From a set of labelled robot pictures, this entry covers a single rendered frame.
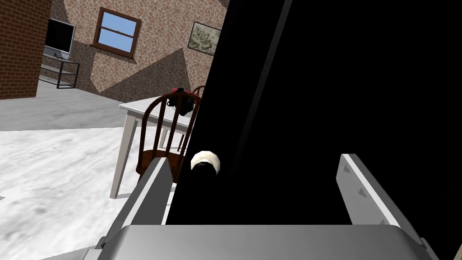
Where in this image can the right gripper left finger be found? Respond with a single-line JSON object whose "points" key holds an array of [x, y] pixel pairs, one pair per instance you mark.
{"points": [[151, 196]]}

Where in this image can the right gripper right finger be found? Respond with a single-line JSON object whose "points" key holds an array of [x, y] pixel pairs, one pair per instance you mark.
{"points": [[364, 195]]}

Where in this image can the brown wooden chair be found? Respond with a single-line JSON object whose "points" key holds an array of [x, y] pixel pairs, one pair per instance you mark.
{"points": [[164, 144], [198, 90]]}

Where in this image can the white and black door knob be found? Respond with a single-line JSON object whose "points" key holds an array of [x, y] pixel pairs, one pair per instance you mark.
{"points": [[205, 163]]}

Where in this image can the white table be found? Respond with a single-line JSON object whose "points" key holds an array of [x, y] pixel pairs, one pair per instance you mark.
{"points": [[158, 115]]}

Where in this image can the black door leaf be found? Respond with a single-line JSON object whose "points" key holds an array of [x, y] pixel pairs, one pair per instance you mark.
{"points": [[325, 108]]}

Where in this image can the brown framed window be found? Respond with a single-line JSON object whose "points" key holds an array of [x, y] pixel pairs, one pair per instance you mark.
{"points": [[117, 31]]}

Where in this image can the television on black stand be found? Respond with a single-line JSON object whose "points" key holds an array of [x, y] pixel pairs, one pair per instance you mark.
{"points": [[59, 50]]}

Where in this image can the framed wall picture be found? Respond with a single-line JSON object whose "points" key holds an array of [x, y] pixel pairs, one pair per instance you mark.
{"points": [[204, 38]]}

